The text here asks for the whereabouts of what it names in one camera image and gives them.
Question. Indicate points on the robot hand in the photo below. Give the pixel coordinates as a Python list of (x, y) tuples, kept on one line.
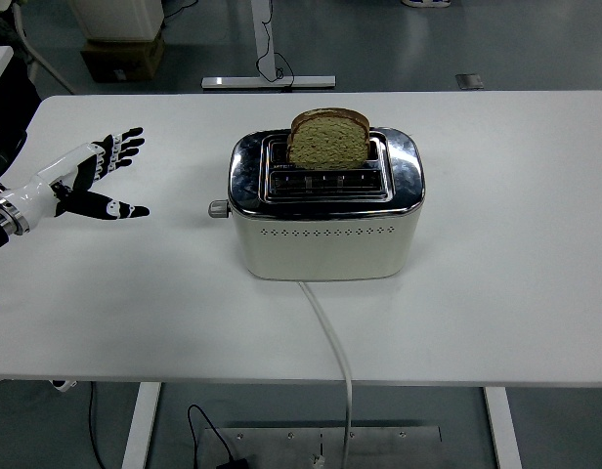
[(42, 190)]

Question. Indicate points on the white and chrome toaster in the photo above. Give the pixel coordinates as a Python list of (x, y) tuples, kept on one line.
[(320, 244)]

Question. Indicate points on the white slanted tube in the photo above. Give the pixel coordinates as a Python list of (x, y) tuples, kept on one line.
[(52, 68)]

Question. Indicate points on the brown cardboard box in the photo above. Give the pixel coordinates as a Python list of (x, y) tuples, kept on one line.
[(120, 61)]

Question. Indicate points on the white table stand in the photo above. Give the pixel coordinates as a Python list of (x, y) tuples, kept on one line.
[(267, 82)]

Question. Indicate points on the white table leg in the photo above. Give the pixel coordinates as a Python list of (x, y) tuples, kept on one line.
[(142, 425), (501, 425)]

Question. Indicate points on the brown bread slice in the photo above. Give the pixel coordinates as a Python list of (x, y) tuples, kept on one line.
[(328, 144)]

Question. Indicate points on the grey metal plate with screws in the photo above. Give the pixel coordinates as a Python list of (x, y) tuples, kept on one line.
[(379, 449)]

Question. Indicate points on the person's shoe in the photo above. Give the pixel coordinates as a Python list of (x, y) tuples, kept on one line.
[(425, 2)]

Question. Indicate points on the grey floor socket plate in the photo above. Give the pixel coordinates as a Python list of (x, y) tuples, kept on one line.
[(469, 81)]

